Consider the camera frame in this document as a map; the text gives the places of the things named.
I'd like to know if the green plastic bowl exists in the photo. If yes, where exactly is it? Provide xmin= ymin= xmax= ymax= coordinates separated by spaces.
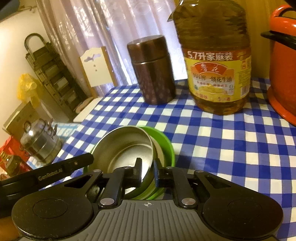
xmin=83 ymin=125 xmax=176 ymax=201

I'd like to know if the stainless steel bowl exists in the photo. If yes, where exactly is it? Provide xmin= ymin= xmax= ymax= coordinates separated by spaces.
xmin=92 ymin=126 xmax=165 ymax=195

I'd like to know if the person's left hand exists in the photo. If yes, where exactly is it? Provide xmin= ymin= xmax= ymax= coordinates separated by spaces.
xmin=0 ymin=216 xmax=20 ymax=241

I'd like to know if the red packaging box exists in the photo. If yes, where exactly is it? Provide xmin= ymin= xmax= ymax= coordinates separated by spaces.
xmin=1 ymin=137 xmax=32 ymax=180

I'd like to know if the steel steamer pot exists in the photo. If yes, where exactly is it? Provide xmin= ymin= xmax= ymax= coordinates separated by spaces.
xmin=20 ymin=118 xmax=62 ymax=166

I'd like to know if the brown cardboard box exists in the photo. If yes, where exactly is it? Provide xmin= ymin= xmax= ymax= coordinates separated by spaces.
xmin=4 ymin=102 xmax=47 ymax=141

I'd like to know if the blue white checkered tablecloth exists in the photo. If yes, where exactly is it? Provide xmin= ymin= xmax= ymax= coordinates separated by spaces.
xmin=26 ymin=77 xmax=296 ymax=241

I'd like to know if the yellow plastic bag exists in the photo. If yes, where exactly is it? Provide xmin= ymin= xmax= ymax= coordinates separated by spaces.
xmin=16 ymin=73 xmax=41 ymax=109

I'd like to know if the dark folding rack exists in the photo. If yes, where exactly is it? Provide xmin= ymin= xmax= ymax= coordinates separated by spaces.
xmin=24 ymin=33 xmax=87 ymax=121

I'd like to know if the white wooden chair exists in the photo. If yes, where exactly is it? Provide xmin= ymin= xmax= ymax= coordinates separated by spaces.
xmin=73 ymin=46 xmax=118 ymax=123

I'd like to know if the brown metal canister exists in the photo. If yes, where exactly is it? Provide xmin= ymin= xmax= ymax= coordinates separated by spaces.
xmin=127 ymin=35 xmax=176 ymax=105

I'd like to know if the red electric pressure cooker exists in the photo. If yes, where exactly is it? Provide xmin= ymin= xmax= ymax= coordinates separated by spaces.
xmin=261 ymin=1 xmax=295 ymax=125

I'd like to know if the large cooking oil bottle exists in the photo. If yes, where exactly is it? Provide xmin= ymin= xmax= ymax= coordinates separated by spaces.
xmin=168 ymin=1 xmax=251 ymax=115

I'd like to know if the sheer lilac curtain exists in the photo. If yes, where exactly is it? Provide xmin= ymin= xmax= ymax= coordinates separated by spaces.
xmin=37 ymin=0 xmax=187 ymax=96

